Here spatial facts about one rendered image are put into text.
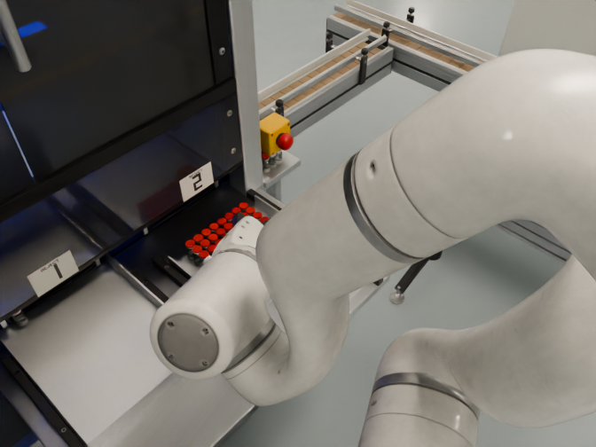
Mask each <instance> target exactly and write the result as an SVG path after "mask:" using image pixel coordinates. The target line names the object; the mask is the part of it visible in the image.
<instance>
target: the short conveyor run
mask: <svg viewBox="0 0 596 447"><path fill-rule="evenodd" d="M370 33H371V29H370V28H368V29H366V30H365V31H364V32H362V33H360V34H358V35H356V36H354V37H352V38H351V39H349V40H348V41H347V42H345V43H342V44H341V45H339V46H337V47H335V46H333V40H332V39H333V34H332V33H330V32H329V33H327V34H326V38H327V39H328V41H327V42H325V54H323V55H322V56H320V57H318V58H317V59H314V60H312V61H311V62H310V63H308V64H306V65H305V66H303V67H300V68H299V69H297V70H295V71H294V72H292V73H291V74H289V75H287V76H285V77H283V78H282V79H280V80H278V81H276V82H275V83H273V84H272V85H270V86H268V87H266V88H265V89H263V90H260V91H259V92H258V104H259V114H261V113H263V112H265V111H266V110H268V109H270V110H272V111H274V113H277V114H279V115H281V116H283V117H285V118H286V119H288V120H289V121H290V135H291V136H292V137H293V138H294V137H296V136H297V135H299V134H300V133H302V132H303V131H305V130H306V129H307V128H309V127H310V126H312V125H314V124H315V123H317V122H319V121H320V120H322V119H323V118H325V117H326V116H327V115H329V114H330V113H332V112H333V111H335V110H336V109H338V108H339V107H341V106H343V105H344V104H346V103H347V102H349V101H350V100H351V99H353V98H354V97H356V96H357V95H359V94H360V93H362V92H363V91H365V90H367V89H368V88H370V87H371V86H373V85H374V84H375V83H377V82H378V81H380V80H381V79H383V78H384V77H386V76H387V75H389V74H391V70H392V63H393V57H394V48H392V47H389V46H388V47H385V46H383V45H382V44H383V43H385V42H386V41H387V37H386V36H385V35H384V36H382V37H380V38H379V39H377V40H375V41H374V42H373V41H371V40H369V38H368V37H367V36H369V35H370Z"/></svg>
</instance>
